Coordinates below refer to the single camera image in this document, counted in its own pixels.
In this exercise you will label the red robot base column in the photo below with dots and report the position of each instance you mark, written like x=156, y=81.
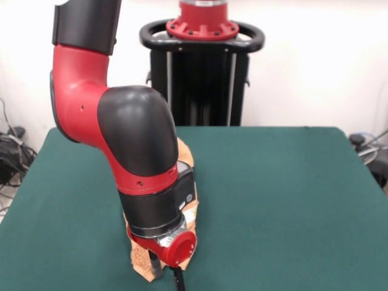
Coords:
x=203, y=21

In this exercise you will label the dark green table cloth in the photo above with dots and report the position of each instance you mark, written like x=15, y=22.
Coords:
x=272, y=212

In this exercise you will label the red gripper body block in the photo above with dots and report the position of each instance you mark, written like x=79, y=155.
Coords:
x=182, y=248

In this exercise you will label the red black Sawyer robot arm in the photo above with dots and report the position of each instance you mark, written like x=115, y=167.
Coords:
x=130, y=145

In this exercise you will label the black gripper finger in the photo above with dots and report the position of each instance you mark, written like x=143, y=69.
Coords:
x=156, y=265
x=179, y=280

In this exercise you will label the orange-brown terry towel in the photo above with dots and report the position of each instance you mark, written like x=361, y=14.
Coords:
x=139, y=260

